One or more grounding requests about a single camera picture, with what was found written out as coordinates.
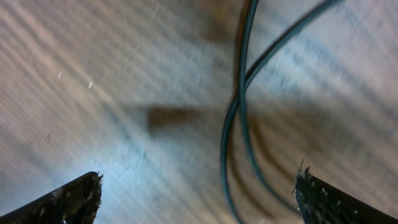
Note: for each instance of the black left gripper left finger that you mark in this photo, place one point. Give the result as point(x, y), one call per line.
point(75, 202)

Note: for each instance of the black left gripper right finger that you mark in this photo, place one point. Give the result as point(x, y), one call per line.
point(321, 203)

